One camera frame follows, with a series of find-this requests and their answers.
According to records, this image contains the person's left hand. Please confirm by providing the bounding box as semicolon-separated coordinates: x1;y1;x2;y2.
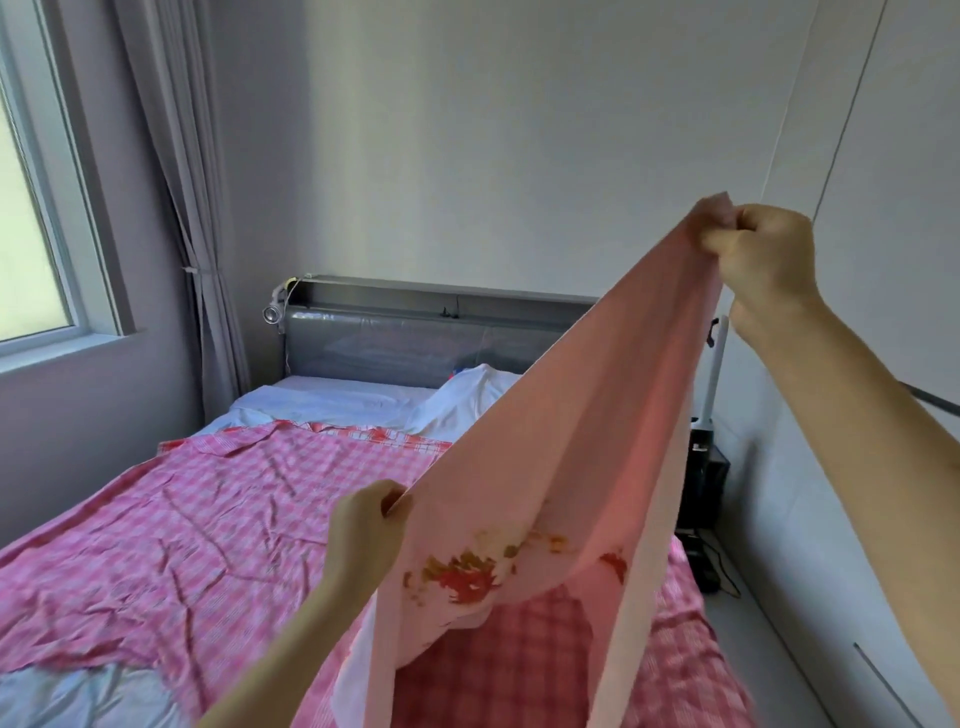
319;478;417;605

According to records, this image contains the person's right hand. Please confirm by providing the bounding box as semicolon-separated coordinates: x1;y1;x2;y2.
691;202;830;344

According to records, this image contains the pink gingham sheet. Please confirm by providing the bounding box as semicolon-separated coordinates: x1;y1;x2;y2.
0;418;761;728

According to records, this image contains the person's right forearm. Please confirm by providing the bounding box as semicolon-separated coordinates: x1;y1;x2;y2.
732;292;960;722

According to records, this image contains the person's left forearm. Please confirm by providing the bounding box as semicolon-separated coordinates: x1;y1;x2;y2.
195;577;389;728

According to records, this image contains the white bed sheet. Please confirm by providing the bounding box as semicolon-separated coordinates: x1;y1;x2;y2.
0;373;459;728

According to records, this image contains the white wardrobe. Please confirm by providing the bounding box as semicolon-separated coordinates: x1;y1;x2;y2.
702;0;960;728

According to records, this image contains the white pillow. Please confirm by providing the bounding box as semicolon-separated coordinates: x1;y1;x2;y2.
408;363;530;446

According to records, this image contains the grey padded headboard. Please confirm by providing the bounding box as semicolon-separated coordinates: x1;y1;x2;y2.
277;273;605;393

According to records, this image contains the dark nightstand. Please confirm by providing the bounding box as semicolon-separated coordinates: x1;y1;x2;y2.
675;427;734;533

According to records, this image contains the clip-on bed lamp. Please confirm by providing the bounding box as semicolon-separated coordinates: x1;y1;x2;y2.
261;277;305;329

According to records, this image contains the grey curtain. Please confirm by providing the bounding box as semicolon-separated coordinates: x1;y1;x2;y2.
109;0;252;425

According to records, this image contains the white framed window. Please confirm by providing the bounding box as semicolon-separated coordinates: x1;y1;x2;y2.
0;0;137;377

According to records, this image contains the thin black cable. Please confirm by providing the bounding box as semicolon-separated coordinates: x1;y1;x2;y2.
678;528;740;599

